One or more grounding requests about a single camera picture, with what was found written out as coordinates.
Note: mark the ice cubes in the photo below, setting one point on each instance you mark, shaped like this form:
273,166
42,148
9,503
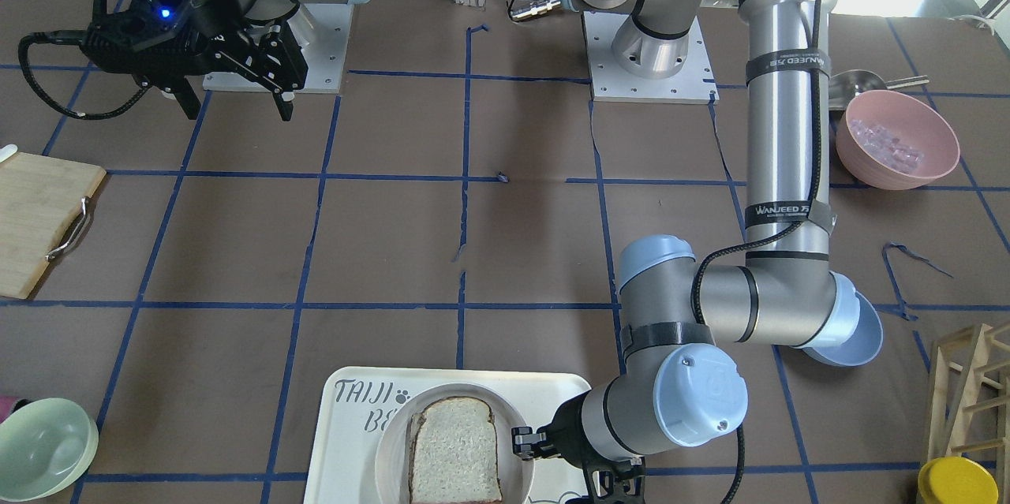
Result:
886,147

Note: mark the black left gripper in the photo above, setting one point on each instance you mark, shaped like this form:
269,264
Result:
570,431

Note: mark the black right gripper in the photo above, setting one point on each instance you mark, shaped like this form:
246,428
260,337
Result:
211,13

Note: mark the bread slice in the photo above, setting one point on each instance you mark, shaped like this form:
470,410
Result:
454,453

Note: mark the green bowl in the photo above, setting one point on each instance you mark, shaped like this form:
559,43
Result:
45,447

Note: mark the blue bowl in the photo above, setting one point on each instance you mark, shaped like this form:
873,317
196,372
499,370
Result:
862,347

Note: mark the yellow lid container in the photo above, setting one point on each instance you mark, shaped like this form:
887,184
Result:
955,479

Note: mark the pink bowl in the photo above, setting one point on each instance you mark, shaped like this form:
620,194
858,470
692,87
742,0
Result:
916,123

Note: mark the white round plate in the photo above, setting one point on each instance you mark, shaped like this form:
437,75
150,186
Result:
392,457

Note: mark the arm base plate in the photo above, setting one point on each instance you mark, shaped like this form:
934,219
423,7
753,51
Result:
322,31
627,66

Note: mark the metal scoop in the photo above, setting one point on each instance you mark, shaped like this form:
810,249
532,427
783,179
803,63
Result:
845,86

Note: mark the cream Taiji Bear tray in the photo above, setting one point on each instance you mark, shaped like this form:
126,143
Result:
360,402

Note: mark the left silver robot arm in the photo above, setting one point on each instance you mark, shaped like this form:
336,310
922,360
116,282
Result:
776,288

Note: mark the bamboo cutting board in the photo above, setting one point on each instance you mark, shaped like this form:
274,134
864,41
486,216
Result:
40,199

